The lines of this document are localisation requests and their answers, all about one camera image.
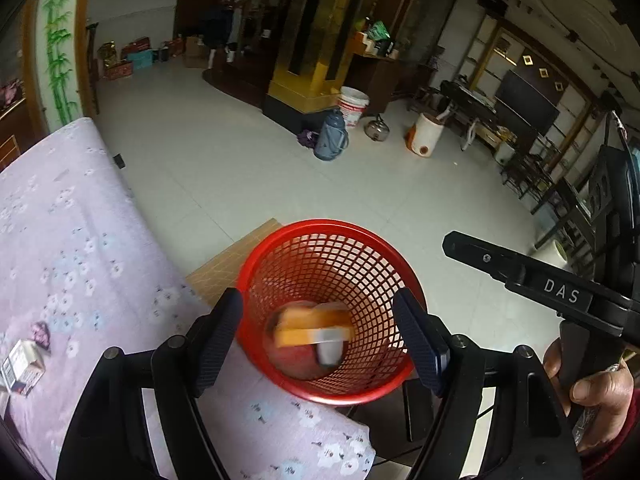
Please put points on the blue grey thermos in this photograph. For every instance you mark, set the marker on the blue grey thermos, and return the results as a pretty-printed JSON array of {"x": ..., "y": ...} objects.
[{"x": 333, "y": 137}]

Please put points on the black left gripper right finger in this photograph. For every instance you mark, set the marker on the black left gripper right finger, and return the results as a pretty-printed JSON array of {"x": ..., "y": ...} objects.
[{"x": 529, "y": 437}]

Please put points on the white orange appliance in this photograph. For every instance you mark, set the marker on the white orange appliance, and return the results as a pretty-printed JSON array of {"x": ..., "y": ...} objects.
[{"x": 423, "y": 136}]

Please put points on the purple floral bed sheet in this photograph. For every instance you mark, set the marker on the purple floral bed sheet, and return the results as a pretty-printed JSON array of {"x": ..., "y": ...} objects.
[{"x": 77, "y": 256}]

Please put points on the white blue medicine box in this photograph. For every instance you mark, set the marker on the white blue medicine box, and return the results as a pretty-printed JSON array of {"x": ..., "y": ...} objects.
[{"x": 23, "y": 368}]

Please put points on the orange medicine box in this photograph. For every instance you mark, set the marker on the orange medicine box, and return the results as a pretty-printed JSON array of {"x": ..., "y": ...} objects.
[{"x": 303, "y": 326}]

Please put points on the small purple wrapper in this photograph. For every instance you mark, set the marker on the small purple wrapper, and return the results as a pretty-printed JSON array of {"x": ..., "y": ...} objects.
[{"x": 41, "y": 335}]

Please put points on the person's right hand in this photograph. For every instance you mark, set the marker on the person's right hand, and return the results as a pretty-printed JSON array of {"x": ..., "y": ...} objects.
[{"x": 608, "y": 392}]

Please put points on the metal kettle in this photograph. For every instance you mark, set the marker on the metal kettle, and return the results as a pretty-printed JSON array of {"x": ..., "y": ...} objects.
[{"x": 377, "y": 130}]

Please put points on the red mesh trash basket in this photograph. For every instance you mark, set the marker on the red mesh trash basket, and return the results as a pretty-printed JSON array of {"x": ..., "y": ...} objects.
[{"x": 325, "y": 261}]

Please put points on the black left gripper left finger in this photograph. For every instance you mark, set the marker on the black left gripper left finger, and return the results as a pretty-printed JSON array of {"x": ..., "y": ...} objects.
[{"x": 108, "y": 437}]

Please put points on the black television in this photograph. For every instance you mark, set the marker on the black television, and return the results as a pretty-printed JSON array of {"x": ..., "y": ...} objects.
[{"x": 526, "y": 101}]

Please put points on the white plastic bucket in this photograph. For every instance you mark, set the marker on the white plastic bucket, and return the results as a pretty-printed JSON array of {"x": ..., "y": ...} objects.
[{"x": 352, "y": 103}]

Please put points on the cardboard sheet on floor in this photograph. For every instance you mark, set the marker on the cardboard sheet on floor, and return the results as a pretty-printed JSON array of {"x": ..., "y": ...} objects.
[{"x": 211, "y": 279}]

